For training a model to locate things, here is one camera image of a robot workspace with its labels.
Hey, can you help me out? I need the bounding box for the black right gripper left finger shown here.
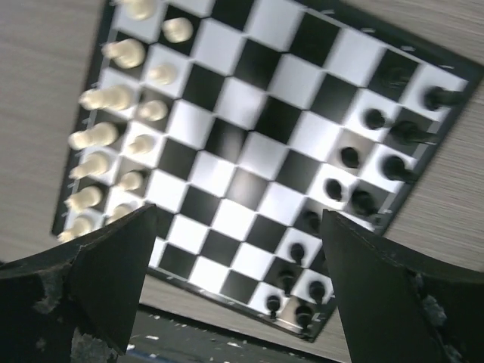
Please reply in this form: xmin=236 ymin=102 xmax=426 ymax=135
xmin=1 ymin=205 xmax=157 ymax=362

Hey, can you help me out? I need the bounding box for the white bishop piece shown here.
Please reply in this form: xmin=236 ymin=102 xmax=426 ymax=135
xmin=79 ymin=85 xmax=134 ymax=110

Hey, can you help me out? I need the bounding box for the white rook piece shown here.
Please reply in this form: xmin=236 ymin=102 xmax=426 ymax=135
xmin=125 ymin=0 xmax=156 ymax=20

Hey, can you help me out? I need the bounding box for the white knight piece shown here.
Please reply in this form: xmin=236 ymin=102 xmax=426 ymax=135
xmin=101 ymin=39 xmax=146 ymax=69

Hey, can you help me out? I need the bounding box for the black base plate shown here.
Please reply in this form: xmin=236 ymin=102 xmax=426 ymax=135
xmin=121 ymin=304 xmax=334 ymax=363

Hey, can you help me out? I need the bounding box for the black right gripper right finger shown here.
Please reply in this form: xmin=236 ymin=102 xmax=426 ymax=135
xmin=321 ymin=209 xmax=483 ymax=362

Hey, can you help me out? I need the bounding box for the black king piece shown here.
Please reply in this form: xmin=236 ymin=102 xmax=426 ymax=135
xmin=350 ymin=189 xmax=378 ymax=217

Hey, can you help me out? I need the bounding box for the black rook piece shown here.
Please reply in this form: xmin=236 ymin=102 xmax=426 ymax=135
xmin=423 ymin=86 xmax=464 ymax=111

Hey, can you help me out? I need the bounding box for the black and white chessboard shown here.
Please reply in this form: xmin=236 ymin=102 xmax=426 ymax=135
xmin=51 ymin=0 xmax=483 ymax=342

